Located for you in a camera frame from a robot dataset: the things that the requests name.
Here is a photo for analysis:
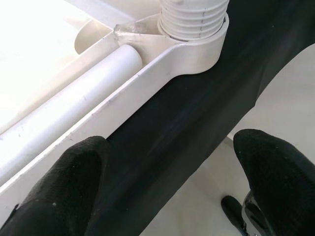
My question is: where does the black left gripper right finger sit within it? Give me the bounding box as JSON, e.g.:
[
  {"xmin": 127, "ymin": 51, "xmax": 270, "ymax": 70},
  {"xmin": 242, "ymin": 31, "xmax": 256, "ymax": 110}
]
[{"xmin": 233, "ymin": 129, "xmax": 315, "ymax": 236}]

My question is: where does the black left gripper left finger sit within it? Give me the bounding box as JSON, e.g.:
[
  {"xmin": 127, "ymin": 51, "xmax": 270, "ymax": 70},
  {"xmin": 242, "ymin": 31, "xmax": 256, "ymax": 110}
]
[{"xmin": 0, "ymin": 136, "xmax": 111, "ymax": 236}]

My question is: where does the white plastic table leg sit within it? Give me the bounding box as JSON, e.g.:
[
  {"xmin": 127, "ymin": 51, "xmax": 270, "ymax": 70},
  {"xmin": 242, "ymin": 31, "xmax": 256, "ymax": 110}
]
[
  {"xmin": 157, "ymin": 0, "xmax": 227, "ymax": 40},
  {"xmin": 0, "ymin": 44, "xmax": 143, "ymax": 182}
]

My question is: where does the white plastic children table top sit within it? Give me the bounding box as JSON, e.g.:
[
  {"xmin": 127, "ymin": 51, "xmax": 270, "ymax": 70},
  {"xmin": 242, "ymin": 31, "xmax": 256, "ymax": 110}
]
[{"xmin": 0, "ymin": 0, "xmax": 231, "ymax": 197}]

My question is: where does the clear plastic tape scrap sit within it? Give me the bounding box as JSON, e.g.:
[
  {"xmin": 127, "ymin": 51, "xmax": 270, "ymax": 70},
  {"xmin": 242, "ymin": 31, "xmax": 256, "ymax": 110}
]
[{"xmin": 113, "ymin": 22, "xmax": 148, "ymax": 37}]

